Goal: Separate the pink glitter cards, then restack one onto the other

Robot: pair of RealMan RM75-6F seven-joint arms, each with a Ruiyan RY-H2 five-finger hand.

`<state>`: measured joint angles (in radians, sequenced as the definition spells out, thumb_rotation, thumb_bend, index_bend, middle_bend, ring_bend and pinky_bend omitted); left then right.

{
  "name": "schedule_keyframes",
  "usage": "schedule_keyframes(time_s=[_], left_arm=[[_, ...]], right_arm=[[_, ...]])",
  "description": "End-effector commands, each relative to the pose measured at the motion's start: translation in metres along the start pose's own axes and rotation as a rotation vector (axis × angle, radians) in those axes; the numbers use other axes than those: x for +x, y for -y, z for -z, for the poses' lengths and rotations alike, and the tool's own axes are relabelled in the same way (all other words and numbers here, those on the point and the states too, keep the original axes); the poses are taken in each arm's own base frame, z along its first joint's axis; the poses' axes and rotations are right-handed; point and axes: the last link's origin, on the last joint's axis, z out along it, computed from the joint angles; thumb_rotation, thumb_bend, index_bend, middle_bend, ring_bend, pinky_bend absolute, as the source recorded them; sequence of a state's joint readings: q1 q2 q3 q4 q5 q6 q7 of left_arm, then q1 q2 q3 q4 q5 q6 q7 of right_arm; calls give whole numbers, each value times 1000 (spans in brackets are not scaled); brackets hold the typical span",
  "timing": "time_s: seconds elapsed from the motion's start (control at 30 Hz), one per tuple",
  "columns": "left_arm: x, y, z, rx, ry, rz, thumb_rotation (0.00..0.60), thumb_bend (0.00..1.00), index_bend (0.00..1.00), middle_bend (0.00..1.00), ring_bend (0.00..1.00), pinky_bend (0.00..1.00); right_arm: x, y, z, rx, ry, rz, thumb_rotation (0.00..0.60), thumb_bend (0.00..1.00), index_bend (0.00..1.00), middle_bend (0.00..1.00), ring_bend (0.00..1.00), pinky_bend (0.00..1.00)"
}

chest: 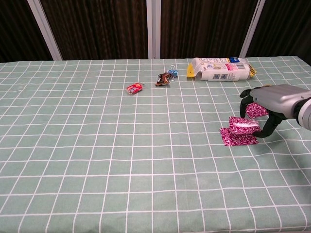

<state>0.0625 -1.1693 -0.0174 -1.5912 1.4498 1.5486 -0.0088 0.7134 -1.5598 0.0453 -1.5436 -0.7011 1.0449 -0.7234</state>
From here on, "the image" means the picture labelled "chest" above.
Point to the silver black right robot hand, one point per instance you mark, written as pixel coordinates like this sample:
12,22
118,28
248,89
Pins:
279,99

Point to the pink patterned packet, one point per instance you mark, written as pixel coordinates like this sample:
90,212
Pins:
233,141
243,126
255,110

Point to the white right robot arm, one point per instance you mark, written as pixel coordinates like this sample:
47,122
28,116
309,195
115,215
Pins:
305,111

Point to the white yellow snack bag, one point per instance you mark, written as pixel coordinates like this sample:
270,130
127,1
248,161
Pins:
218,70

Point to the dark ribbed partition panel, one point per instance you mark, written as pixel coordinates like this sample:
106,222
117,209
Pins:
97,29
17,31
286,26
206,26

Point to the blue binder clip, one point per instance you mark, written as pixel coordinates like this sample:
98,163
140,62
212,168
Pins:
173,72

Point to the brown crumpled candy wrapper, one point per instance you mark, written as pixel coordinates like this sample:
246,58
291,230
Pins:
162,79

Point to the red candy packet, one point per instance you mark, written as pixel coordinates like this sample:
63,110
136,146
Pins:
134,88

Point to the green white grid tablecloth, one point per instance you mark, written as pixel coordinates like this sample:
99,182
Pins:
121,157

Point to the white partition frame post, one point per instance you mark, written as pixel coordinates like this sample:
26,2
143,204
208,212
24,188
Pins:
252,29
45,30
153,29

